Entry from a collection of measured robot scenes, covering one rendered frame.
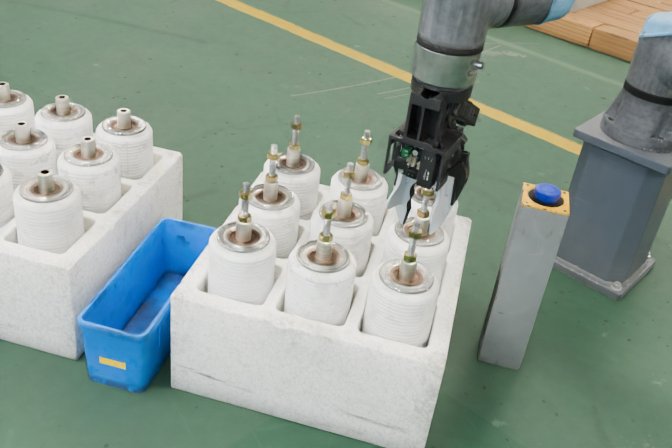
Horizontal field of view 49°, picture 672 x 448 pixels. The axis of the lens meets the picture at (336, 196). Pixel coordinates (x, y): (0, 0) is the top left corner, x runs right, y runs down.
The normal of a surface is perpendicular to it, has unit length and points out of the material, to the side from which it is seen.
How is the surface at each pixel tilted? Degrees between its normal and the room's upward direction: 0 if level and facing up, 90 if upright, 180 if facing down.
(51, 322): 90
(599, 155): 90
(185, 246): 88
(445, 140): 0
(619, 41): 90
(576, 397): 0
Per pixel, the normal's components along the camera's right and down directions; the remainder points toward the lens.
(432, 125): -0.47, 0.41
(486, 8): 0.52, 0.49
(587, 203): -0.67, 0.32
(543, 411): 0.11, -0.85
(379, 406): -0.25, 0.48
